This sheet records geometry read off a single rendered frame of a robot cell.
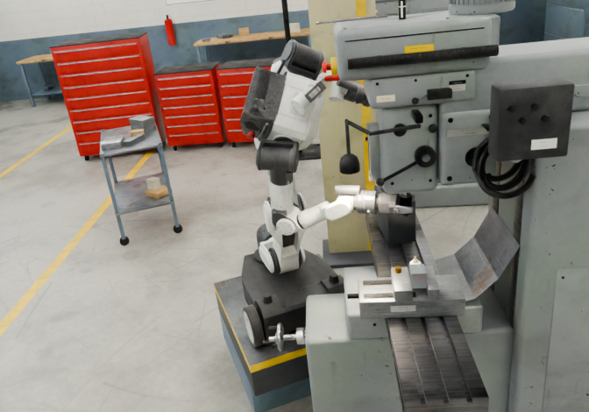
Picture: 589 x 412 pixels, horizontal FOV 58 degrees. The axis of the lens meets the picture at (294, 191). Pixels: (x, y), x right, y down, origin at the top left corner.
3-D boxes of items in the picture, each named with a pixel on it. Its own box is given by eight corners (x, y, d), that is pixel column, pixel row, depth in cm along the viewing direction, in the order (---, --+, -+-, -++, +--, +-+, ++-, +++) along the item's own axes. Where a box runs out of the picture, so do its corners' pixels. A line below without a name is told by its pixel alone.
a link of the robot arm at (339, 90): (345, 106, 245) (324, 99, 240) (349, 84, 247) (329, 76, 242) (358, 102, 235) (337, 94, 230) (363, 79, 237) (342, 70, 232)
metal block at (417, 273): (411, 288, 181) (410, 273, 178) (408, 279, 186) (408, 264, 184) (426, 287, 180) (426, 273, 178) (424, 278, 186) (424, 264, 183)
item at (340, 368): (315, 452, 229) (302, 341, 205) (315, 396, 258) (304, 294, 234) (507, 444, 223) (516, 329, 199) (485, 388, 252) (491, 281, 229)
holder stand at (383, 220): (388, 245, 226) (386, 202, 218) (375, 222, 246) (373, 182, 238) (415, 241, 227) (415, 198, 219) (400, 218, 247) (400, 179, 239)
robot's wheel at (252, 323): (245, 331, 270) (240, 299, 262) (255, 329, 271) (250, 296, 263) (257, 356, 253) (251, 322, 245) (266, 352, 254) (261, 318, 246)
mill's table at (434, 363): (404, 422, 150) (403, 401, 147) (365, 223, 264) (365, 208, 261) (487, 419, 149) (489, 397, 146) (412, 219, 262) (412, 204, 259)
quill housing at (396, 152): (384, 197, 186) (380, 108, 173) (377, 175, 205) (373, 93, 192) (439, 193, 184) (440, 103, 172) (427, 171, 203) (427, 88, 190)
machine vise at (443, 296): (359, 319, 182) (358, 292, 178) (358, 294, 196) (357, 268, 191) (464, 316, 178) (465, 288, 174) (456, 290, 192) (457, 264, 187)
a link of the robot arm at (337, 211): (353, 212, 199) (325, 225, 206) (358, 200, 207) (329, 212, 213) (344, 199, 197) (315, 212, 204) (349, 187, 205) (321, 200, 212)
